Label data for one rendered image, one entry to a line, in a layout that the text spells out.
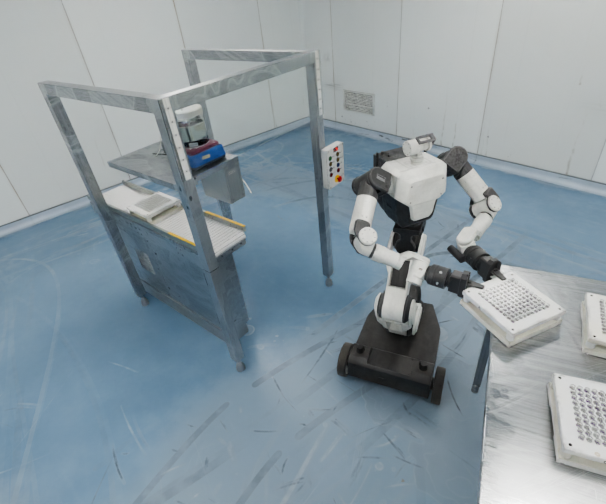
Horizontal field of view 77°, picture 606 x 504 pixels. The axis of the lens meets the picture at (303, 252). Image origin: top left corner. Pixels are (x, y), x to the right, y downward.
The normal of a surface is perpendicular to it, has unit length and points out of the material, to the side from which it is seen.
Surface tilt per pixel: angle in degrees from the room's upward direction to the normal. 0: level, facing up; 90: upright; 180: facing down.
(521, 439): 0
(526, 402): 0
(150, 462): 0
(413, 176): 45
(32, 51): 90
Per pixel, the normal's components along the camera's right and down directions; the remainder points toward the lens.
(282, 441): -0.10, -0.81
